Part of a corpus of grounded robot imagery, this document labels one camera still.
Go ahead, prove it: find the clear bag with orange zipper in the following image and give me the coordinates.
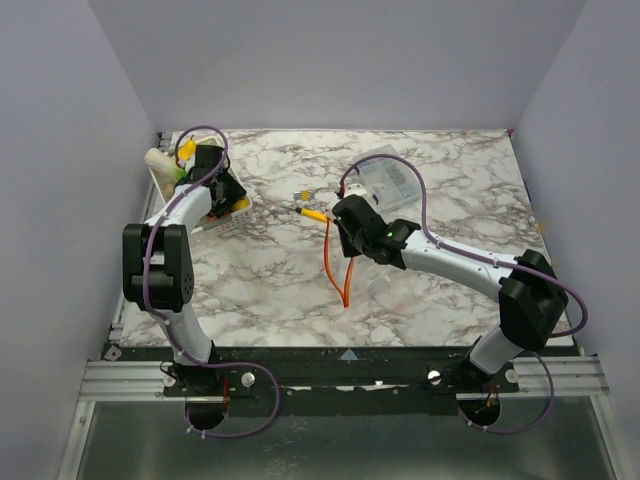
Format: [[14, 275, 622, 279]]
[[322, 214, 401, 321]]

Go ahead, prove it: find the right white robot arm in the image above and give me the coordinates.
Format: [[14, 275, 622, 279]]
[[331, 195, 568, 392]]

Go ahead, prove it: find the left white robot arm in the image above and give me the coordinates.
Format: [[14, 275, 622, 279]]
[[122, 144, 246, 395]]

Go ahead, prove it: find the clear plastic parts box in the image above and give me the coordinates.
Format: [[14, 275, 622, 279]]
[[353, 144, 421, 213]]

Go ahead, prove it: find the yellow toy pear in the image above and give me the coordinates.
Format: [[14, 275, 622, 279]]
[[176, 138, 197, 170]]

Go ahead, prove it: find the toy bok choy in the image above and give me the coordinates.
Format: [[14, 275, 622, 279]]
[[144, 148, 186, 184]]

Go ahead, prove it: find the white plastic basket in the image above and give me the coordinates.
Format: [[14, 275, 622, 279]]
[[148, 132, 252, 237]]

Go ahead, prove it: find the small striped connector block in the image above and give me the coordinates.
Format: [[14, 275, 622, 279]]
[[293, 190, 315, 202]]

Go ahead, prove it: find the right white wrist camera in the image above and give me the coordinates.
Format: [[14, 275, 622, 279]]
[[344, 183, 373, 202]]

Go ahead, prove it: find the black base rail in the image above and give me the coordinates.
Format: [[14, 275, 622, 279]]
[[164, 347, 518, 417]]

